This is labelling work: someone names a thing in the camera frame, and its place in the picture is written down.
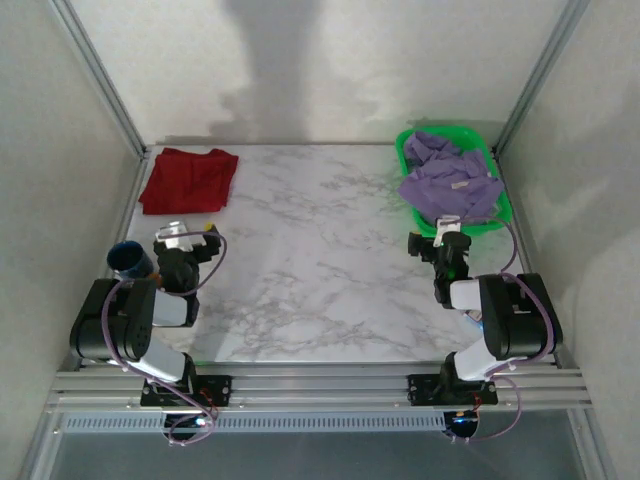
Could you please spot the purple t-shirt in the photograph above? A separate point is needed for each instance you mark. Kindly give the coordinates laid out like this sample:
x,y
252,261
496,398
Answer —
x,y
425,145
450,185

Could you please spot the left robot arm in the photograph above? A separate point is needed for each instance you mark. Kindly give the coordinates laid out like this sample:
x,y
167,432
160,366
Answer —
x,y
165,310

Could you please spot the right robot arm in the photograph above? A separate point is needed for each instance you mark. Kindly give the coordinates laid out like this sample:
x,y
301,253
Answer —
x,y
520,320

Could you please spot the green plastic basket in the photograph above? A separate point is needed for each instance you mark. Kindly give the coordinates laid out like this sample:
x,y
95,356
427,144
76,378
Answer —
x,y
482,230

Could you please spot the dark blue mug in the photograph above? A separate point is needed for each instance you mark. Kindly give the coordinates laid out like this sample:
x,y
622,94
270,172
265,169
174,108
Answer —
x,y
127,257

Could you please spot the red t-shirt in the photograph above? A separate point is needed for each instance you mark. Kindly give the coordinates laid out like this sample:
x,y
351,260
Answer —
x,y
190,180

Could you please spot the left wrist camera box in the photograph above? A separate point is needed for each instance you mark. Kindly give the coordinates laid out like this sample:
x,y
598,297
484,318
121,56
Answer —
x,y
175,235

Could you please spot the aluminium side rail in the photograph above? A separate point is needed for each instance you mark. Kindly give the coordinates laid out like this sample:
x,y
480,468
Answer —
x,y
526,255

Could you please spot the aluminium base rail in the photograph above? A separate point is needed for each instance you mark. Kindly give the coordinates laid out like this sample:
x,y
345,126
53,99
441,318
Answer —
x,y
320,385

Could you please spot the aluminium frame post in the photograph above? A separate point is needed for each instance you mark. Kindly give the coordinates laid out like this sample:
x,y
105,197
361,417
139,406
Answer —
x,y
545,75
100,80

